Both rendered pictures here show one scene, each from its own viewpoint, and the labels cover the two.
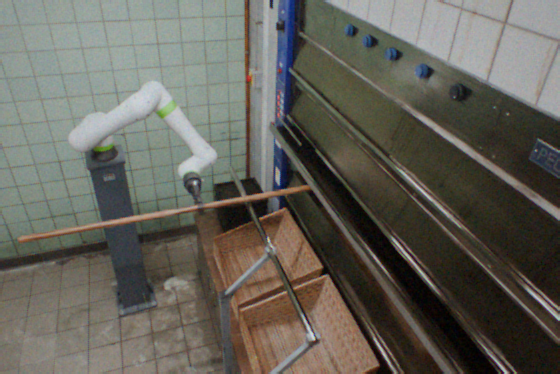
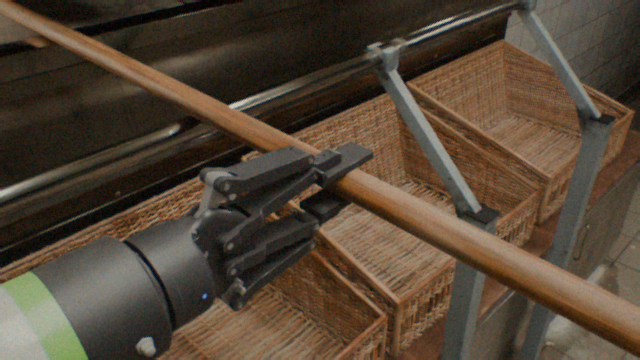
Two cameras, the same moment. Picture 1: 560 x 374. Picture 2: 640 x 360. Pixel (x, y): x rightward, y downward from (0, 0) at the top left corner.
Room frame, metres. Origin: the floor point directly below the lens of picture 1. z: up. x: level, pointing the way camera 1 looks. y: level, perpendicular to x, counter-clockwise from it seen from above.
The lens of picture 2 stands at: (1.88, 0.77, 1.47)
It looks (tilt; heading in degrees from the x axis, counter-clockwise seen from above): 33 degrees down; 245
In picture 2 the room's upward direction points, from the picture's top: straight up
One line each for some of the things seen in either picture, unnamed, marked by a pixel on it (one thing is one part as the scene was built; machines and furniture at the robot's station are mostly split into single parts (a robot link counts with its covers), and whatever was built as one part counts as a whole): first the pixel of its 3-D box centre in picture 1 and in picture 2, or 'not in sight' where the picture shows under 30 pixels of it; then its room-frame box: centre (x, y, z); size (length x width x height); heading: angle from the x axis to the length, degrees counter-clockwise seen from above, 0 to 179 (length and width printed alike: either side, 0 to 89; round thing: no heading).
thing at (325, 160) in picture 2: not in sight; (316, 156); (1.71, 0.39, 1.23); 0.05 x 0.01 x 0.03; 21
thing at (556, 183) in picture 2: not in sight; (518, 119); (0.70, -0.36, 0.72); 0.56 x 0.49 x 0.28; 20
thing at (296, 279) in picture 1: (264, 260); (185, 337); (1.82, 0.07, 0.72); 0.56 x 0.49 x 0.28; 22
